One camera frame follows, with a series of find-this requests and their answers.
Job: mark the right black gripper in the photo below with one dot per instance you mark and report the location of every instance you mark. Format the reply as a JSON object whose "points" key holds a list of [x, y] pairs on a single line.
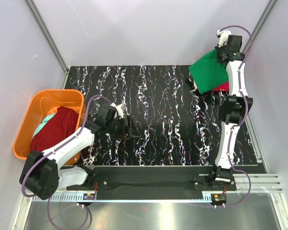
{"points": [[218, 49]]}

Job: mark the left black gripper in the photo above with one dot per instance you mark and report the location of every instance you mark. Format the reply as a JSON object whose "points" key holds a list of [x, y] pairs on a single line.
{"points": [[126, 131]]}

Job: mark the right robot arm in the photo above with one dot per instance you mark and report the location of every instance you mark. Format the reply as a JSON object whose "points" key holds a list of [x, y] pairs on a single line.
{"points": [[234, 110]]}

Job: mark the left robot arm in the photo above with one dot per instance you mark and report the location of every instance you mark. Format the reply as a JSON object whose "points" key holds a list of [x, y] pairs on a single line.
{"points": [[43, 173]]}

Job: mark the folded red t shirt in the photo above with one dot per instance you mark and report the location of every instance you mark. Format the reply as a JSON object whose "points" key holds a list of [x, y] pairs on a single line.
{"points": [[202, 87]]}

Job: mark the black marbled table mat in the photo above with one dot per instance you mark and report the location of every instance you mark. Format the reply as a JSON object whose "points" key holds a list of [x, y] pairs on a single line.
{"points": [[176, 124]]}

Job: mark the dark red t shirt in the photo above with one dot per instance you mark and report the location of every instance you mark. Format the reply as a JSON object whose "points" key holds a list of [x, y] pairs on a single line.
{"points": [[62, 125]]}

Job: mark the mint green t shirt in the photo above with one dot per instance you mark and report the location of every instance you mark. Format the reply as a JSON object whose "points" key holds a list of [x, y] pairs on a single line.
{"points": [[43, 123]]}

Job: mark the orange plastic bin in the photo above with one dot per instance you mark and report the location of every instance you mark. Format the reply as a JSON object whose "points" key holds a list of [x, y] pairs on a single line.
{"points": [[43, 104]]}

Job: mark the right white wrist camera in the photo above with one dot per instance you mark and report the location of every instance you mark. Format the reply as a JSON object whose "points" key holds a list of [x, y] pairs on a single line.
{"points": [[223, 37]]}

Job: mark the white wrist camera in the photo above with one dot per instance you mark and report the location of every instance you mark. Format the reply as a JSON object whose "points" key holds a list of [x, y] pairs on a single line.
{"points": [[120, 108], [223, 37]]}

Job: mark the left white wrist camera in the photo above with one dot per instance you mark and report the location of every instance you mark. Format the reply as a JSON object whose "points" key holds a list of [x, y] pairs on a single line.
{"points": [[120, 108]]}

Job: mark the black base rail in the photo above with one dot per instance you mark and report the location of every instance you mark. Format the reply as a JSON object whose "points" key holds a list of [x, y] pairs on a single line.
{"points": [[146, 183]]}

